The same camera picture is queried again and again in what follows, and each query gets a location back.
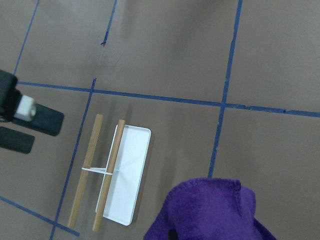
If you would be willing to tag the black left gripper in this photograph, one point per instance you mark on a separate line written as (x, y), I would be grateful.
(23, 110)

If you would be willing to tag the purple microfibre towel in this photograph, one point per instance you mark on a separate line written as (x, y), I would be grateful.
(208, 209)

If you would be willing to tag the left wooden rack rod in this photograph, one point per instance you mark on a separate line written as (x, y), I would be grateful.
(81, 186)

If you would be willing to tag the wooden rack rod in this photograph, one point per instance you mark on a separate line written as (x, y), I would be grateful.
(108, 176)
(81, 186)

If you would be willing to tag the white metal rack crossbar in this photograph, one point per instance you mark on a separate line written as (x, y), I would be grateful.
(100, 170)

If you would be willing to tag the right wooden rack rod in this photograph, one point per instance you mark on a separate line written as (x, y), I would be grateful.
(108, 176)

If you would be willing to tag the white rack base tray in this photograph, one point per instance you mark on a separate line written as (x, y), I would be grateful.
(125, 184)

